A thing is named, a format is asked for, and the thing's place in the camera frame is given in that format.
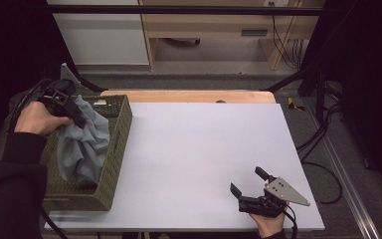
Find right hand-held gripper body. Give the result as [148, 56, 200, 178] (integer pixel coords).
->
[238, 176, 311, 219]

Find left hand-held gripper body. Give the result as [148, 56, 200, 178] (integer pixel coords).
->
[38, 63, 82, 118]

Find grey cloth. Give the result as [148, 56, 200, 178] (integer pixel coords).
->
[56, 95, 111, 184]

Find green woven basket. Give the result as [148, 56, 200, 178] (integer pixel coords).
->
[41, 94, 134, 212]

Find person's left hand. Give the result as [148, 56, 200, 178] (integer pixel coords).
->
[14, 101, 75, 135]

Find person's right hand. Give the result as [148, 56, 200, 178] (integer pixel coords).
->
[249, 210, 288, 239]

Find black slanted stand leg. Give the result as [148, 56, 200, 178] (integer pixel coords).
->
[59, 41, 106, 94]
[261, 64, 316, 93]

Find white cabinet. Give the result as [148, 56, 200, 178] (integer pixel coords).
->
[47, 0, 150, 66]

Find yellow and black tool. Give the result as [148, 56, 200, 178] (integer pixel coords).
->
[286, 97, 306, 113]

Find dark object under desk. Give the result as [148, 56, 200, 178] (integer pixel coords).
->
[163, 37, 202, 48]

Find wooden desk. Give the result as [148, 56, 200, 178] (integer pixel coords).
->
[138, 0, 326, 72]

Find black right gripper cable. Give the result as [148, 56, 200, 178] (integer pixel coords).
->
[284, 203, 299, 239]

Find metal floor rail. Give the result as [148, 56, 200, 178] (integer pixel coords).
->
[301, 98, 382, 239]

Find black floor cables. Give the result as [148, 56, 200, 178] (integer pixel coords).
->
[295, 81, 346, 205]

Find black hanging cables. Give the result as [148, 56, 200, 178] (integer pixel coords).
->
[269, 1, 305, 70]

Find black horizontal frame bar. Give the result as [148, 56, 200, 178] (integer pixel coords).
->
[46, 4, 326, 17]

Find white wall outlet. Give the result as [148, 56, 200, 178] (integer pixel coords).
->
[263, 0, 290, 8]

